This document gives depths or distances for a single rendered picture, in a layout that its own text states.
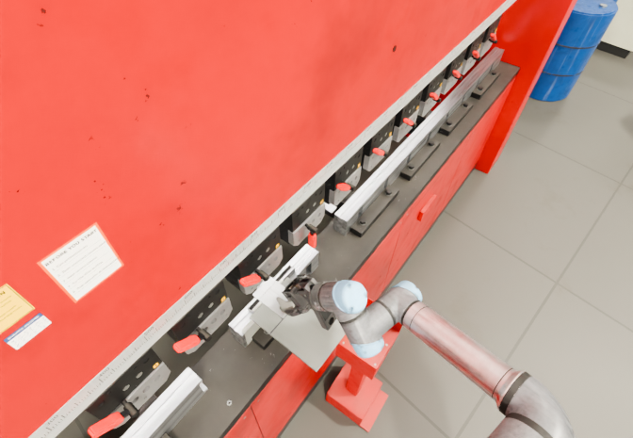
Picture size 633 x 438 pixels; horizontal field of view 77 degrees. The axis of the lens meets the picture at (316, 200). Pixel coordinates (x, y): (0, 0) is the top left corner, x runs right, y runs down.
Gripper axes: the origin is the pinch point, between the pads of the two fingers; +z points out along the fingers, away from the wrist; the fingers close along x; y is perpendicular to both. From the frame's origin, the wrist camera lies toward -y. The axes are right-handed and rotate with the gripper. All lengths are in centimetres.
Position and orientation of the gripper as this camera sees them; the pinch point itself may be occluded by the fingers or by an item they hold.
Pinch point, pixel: (290, 301)
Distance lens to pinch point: 125.2
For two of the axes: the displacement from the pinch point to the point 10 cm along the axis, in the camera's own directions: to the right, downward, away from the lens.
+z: -5.2, 2.0, 8.3
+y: -6.0, -7.8, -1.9
